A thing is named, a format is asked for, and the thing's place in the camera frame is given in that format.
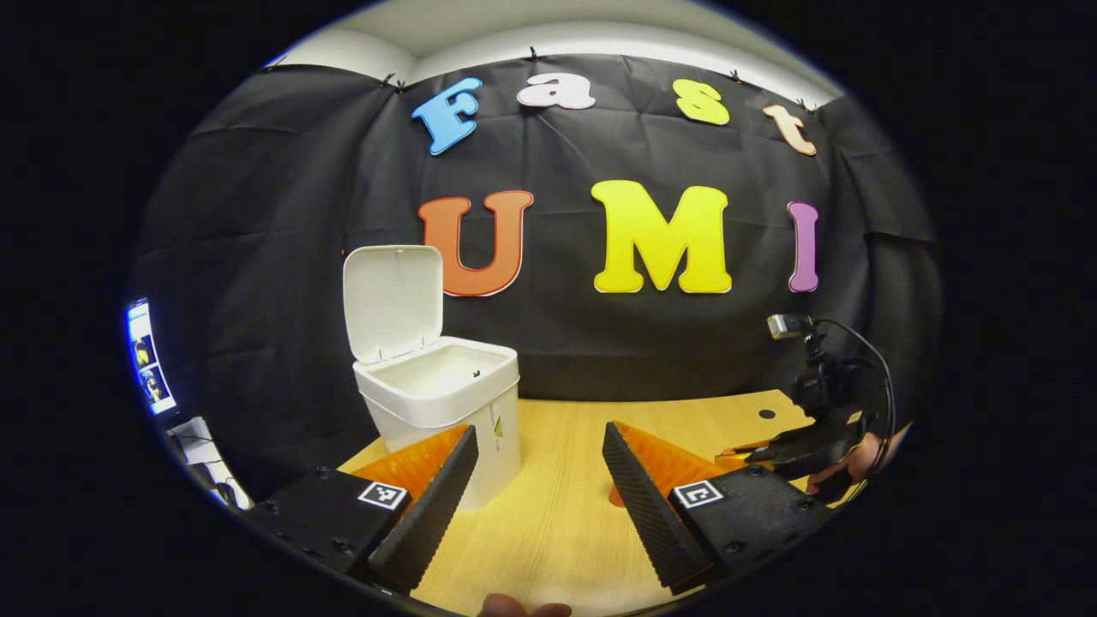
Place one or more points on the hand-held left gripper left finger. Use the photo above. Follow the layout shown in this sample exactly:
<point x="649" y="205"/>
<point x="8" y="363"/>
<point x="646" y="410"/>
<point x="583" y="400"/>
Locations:
<point x="428" y="523"/>

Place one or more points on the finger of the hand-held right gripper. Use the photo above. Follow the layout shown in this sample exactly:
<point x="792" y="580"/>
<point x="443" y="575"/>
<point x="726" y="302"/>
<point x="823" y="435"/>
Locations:
<point x="814" y="446"/>

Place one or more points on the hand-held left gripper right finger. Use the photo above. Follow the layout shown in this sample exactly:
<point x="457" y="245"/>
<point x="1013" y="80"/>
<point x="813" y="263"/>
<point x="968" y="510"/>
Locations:
<point x="651" y="523"/>

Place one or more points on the orange-red pop can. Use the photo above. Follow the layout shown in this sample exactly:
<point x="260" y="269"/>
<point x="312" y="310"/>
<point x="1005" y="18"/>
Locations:
<point x="615" y="497"/>

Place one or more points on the white desktop garbage bin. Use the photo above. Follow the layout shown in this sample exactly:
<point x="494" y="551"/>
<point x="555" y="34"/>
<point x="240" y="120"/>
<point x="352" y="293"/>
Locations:
<point x="446" y="394"/>

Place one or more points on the wooden desktop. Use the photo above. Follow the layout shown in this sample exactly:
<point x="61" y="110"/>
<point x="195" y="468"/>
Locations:
<point x="557" y="446"/>

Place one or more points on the white side table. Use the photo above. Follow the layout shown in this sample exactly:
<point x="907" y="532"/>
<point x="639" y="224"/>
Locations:
<point x="201" y="437"/>

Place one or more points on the computer monitor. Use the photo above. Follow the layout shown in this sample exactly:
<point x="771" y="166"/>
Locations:
<point x="150" y="360"/>

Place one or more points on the black backdrop cloth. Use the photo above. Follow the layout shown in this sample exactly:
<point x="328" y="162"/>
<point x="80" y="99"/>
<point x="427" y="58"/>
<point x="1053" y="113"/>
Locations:
<point x="283" y="214"/>

